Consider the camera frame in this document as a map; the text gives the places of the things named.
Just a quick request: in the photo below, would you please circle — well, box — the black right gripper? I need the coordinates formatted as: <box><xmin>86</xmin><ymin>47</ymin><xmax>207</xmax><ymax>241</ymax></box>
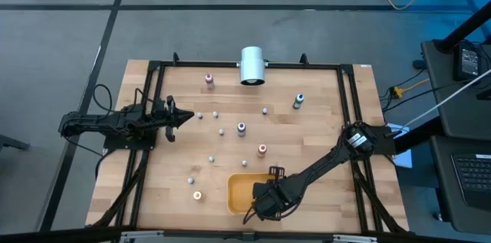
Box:
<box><xmin>252</xmin><ymin>166</ymin><xmax>298</xmax><ymax>221</ymax></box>

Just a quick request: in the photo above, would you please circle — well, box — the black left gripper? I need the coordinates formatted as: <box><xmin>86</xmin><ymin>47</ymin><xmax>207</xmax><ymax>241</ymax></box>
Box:
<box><xmin>153</xmin><ymin>96</ymin><xmax>195</xmax><ymax>143</ymax></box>

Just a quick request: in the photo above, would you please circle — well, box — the yellow plastic caddy bin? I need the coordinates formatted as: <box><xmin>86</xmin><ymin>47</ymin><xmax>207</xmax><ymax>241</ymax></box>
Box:
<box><xmin>226</xmin><ymin>172</ymin><xmax>285</xmax><ymax>216</ymax></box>

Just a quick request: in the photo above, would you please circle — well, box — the white cylindrical lamp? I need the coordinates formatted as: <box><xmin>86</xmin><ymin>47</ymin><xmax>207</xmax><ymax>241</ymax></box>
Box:
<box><xmin>239</xmin><ymin>46</ymin><xmax>266</xmax><ymax>86</ymax></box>

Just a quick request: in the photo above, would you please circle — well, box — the silver aluminium profile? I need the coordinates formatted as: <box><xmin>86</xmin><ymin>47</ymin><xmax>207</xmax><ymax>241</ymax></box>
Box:
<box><xmin>331</xmin><ymin>234</ymin><xmax>379</xmax><ymax>243</ymax></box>
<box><xmin>119</xmin><ymin>230</ymin><xmax>166</xmax><ymax>241</ymax></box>

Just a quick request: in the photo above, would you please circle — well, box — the black floor stand foot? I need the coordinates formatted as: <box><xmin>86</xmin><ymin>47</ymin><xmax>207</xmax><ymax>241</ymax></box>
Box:
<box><xmin>0</xmin><ymin>134</ymin><xmax>31</xmax><ymax>152</ymax></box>

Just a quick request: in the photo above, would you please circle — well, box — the black desk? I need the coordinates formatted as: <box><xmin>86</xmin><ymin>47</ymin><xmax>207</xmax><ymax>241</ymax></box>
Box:
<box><xmin>420</xmin><ymin>38</ymin><xmax>491</xmax><ymax>140</ymax></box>
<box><xmin>429</xmin><ymin>135</ymin><xmax>491</xmax><ymax>236</ymax></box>

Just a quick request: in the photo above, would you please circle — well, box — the black keyboard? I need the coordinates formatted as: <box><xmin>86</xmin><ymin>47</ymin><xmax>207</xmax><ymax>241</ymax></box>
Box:
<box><xmin>451</xmin><ymin>153</ymin><xmax>491</xmax><ymax>212</ymax></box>

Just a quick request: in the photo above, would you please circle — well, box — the black power adapter brick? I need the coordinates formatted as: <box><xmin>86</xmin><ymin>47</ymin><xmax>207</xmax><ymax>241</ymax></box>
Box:
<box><xmin>453</xmin><ymin>42</ymin><xmax>483</xmax><ymax>82</ymax></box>

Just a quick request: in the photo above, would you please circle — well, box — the black stand pole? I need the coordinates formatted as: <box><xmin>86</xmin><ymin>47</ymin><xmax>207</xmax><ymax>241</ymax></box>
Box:
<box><xmin>433</xmin><ymin>1</ymin><xmax>491</xmax><ymax>54</ymax></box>

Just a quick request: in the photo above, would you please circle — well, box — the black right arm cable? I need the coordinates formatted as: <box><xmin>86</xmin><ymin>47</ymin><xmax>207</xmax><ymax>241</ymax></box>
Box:
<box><xmin>242</xmin><ymin>202</ymin><xmax>300</xmax><ymax>225</ymax></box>

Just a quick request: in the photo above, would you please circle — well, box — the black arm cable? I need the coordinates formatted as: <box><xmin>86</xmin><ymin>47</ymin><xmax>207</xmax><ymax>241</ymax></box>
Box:
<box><xmin>242</xmin><ymin>202</ymin><xmax>300</xmax><ymax>225</ymax></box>
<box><xmin>93</xmin><ymin>84</ymin><xmax>154</xmax><ymax>121</ymax></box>

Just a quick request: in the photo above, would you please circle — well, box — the black metal table frame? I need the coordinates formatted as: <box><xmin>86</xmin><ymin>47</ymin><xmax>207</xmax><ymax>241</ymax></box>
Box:
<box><xmin>86</xmin><ymin>51</ymin><xmax>410</xmax><ymax>236</ymax></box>

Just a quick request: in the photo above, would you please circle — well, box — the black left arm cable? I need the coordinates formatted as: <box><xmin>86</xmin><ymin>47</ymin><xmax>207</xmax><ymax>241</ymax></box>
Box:
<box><xmin>93</xmin><ymin>84</ymin><xmax>154</xmax><ymax>121</ymax></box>

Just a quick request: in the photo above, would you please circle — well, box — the white cable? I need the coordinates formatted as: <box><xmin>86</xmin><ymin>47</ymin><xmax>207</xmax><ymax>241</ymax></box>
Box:
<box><xmin>398</xmin><ymin>68</ymin><xmax>491</xmax><ymax>133</ymax></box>

